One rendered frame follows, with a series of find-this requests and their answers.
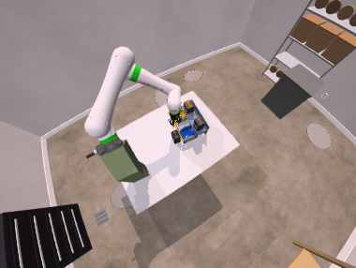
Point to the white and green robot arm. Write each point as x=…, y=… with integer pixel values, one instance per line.
x=122, y=67

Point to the yellow open bin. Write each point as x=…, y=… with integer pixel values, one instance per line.
x=182, y=113

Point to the grey shelf rack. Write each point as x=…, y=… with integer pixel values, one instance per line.
x=190, y=117

